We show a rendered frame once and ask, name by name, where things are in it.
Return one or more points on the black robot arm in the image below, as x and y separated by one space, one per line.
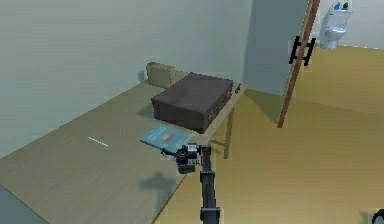
208 186

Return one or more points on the black round object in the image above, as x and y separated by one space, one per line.
379 217

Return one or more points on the tan wooden table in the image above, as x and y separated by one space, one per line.
83 166

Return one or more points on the small dark bottle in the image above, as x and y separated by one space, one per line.
345 5

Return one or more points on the teal book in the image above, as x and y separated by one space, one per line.
165 137

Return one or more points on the grey door with brown edge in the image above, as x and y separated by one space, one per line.
273 46

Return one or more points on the white toilet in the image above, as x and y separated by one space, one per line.
334 30

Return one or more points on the dark brown suitcase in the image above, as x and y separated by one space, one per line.
193 100

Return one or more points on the small black object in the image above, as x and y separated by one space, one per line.
237 88

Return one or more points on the white pen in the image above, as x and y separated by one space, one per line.
97 141

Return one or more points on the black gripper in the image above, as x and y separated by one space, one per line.
184 161

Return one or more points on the blue bottle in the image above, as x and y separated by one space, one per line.
337 6

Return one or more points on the tan cardboard box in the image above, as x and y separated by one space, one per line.
160 75

